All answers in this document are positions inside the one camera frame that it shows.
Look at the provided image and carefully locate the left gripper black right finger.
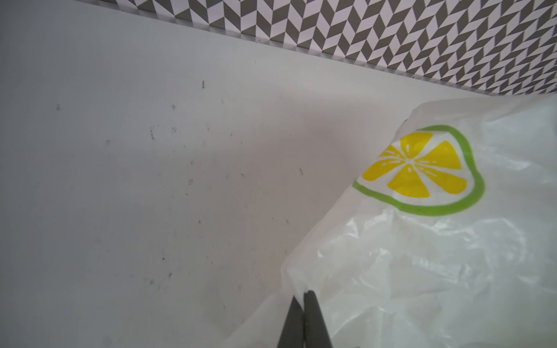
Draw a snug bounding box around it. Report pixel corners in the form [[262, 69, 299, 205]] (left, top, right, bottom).
[[304, 291, 333, 348]]

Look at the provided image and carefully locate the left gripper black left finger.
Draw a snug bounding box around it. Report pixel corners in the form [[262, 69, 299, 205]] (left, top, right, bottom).
[[277, 297, 305, 348]]

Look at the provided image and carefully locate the white plastic bag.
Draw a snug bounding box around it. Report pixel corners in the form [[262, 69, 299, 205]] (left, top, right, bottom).
[[223, 94, 556, 347]]

